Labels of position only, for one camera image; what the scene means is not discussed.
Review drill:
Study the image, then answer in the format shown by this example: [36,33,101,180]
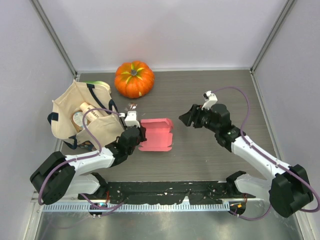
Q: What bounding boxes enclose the purple cable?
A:
[212,86,320,221]
[37,107,126,216]

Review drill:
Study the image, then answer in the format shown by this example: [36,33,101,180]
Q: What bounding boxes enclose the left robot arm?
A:
[30,126,146,205]

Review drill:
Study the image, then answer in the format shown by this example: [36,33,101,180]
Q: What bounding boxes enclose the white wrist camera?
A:
[201,90,218,110]
[124,110,141,128]

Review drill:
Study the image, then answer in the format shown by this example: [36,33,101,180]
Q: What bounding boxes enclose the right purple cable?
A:
[212,86,320,221]

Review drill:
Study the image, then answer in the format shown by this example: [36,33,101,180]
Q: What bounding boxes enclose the white slotted cable duct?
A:
[42,202,230,213]

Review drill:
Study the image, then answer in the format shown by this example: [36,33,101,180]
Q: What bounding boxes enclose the green white item behind bag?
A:
[85,80,111,92]

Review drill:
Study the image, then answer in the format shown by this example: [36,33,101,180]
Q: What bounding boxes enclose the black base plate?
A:
[86,181,245,205]

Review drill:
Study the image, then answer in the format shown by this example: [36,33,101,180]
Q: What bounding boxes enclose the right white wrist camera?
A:
[201,90,218,110]

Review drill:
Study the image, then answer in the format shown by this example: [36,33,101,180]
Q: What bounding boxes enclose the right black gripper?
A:
[179,104,219,133]

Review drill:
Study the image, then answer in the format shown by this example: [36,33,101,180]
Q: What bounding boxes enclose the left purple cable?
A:
[37,107,126,216]

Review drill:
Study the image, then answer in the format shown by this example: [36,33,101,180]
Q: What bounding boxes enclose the pink paper box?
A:
[138,118,174,152]

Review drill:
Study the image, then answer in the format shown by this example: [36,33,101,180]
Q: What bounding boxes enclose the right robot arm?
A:
[179,104,320,218]

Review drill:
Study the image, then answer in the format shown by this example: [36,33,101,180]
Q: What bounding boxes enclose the small clear plastic wrapper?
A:
[126,102,137,111]

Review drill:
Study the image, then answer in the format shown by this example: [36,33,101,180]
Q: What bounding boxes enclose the beige canvas tote bag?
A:
[47,81,124,151]

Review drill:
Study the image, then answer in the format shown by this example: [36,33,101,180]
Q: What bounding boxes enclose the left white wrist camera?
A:
[124,110,141,128]

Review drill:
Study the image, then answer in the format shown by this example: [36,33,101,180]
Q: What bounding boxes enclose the orange pumpkin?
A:
[114,60,155,99]

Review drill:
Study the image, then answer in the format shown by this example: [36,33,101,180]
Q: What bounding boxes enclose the round labelled tub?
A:
[71,111,84,133]

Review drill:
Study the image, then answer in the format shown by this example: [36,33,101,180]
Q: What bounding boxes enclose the cream lotion bottle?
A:
[79,102,103,123]

